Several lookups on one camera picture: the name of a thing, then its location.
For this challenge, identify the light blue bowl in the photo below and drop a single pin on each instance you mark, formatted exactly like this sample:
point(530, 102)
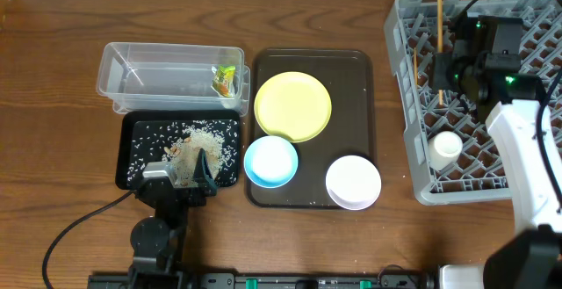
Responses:
point(271, 162)

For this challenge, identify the yellow plate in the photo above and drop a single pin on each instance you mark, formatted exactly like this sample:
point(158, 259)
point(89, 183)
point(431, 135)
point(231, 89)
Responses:
point(294, 105)

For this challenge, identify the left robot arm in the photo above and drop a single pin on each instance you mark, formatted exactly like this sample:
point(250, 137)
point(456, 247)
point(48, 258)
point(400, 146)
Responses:
point(158, 241)

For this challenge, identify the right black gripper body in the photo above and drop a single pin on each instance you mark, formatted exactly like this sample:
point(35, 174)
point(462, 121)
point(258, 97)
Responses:
point(442, 71)

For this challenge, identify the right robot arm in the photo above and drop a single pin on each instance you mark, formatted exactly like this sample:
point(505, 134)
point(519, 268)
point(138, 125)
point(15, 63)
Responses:
point(484, 65)

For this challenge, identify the black waste tray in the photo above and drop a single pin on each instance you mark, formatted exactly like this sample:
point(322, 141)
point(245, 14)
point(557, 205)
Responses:
point(125, 148)

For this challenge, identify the rice pile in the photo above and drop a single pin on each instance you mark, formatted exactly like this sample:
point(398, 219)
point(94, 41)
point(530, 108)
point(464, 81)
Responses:
point(179, 142)

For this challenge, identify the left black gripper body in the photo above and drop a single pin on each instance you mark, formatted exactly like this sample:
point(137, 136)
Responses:
point(176, 190)

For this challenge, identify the white pink bowl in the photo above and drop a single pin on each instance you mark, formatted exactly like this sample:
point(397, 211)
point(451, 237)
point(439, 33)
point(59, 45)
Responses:
point(353, 182)

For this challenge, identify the dark brown serving tray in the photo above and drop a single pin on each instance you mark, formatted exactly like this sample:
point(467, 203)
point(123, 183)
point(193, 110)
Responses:
point(347, 76)

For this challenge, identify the green snack wrapper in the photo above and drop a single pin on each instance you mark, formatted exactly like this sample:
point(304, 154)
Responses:
point(223, 80)

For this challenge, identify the white cup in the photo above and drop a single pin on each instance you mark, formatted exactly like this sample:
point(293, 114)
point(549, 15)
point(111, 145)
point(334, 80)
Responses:
point(444, 149)

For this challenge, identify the clear plastic bin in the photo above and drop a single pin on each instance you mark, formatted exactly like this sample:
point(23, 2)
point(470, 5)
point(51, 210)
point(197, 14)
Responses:
point(159, 76)

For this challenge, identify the grey dishwasher rack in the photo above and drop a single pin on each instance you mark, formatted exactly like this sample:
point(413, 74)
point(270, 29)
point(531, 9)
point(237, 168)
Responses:
point(477, 175)

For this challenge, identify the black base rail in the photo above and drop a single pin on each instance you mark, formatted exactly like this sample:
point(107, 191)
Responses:
point(281, 281)

